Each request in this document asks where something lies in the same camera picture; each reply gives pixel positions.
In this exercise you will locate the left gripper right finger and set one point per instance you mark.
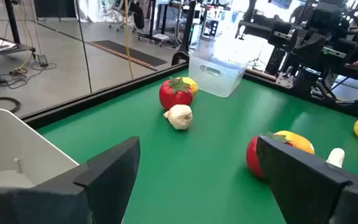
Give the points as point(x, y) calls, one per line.
point(306, 193)

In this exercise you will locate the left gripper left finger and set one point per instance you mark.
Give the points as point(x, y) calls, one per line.
point(57, 202)

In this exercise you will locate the white garlic bulb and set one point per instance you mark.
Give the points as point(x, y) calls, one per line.
point(337, 157)
point(180, 117)

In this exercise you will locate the orange oval fruit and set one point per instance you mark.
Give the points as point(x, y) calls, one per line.
point(300, 142)

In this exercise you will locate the red tomato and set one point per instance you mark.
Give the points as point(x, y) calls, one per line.
point(253, 158)
point(174, 98)

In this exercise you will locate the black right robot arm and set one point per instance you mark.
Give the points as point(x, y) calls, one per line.
point(304, 82)

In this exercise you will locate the light grey plastic bin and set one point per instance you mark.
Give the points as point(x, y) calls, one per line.
point(26, 146)

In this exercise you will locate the green table mat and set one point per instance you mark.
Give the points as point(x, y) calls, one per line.
point(213, 155)

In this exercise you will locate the clear plastic bin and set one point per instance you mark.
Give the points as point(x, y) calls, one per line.
point(216, 81)

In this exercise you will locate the black power brick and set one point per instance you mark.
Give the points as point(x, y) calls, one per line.
point(43, 60)

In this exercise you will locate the black orange-striped floor mat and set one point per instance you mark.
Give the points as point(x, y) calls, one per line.
point(129, 51)

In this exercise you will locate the black rolling stand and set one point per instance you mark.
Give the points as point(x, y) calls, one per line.
point(12, 25)

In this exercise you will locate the black panel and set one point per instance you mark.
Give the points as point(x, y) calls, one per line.
point(54, 7)

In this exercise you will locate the black office chair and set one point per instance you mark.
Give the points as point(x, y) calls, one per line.
point(137, 15)

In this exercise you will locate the silver metal bracket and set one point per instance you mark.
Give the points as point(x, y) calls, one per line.
point(285, 80)

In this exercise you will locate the black table frame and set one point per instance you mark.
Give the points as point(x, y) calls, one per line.
point(104, 95)

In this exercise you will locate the black frame post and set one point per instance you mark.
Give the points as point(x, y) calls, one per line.
point(185, 31)

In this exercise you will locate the black desk frame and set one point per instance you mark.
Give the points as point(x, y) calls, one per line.
point(152, 18)

